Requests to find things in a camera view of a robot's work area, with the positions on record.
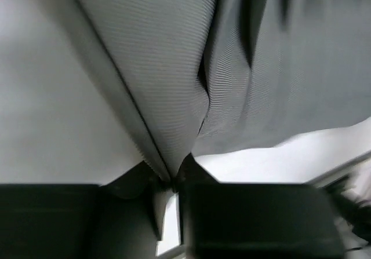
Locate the grey pleated skirt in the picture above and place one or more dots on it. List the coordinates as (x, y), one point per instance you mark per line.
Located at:
(210, 77)

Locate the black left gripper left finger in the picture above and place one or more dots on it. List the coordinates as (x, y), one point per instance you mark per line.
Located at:
(123, 219)

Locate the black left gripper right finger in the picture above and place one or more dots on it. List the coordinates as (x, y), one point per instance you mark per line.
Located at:
(258, 220)

